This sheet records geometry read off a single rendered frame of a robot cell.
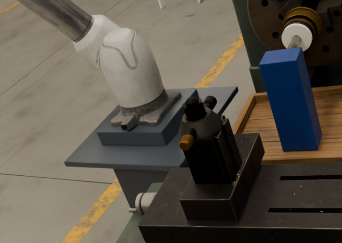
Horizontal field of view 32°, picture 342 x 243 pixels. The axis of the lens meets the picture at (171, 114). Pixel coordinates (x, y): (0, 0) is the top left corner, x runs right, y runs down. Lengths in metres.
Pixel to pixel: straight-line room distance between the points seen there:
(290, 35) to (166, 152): 0.58
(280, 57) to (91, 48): 0.85
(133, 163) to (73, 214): 1.35
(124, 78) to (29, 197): 1.73
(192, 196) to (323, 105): 0.54
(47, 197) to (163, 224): 2.24
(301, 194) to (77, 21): 1.09
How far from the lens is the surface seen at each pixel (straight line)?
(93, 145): 1.98
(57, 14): 1.94
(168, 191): 1.22
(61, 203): 3.25
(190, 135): 1.02
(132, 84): 1.81
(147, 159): 1.78
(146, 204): 1.22
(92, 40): 1.96
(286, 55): 1.27
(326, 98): 1.53
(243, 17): 1.77
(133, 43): 1.80
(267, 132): 1.46
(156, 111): 1.86
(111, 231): 2.87
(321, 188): 1.11
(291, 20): 1.41
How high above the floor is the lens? 1.65
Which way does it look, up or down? 27 degrees down
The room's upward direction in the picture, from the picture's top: 20 degrees counter-clockwise
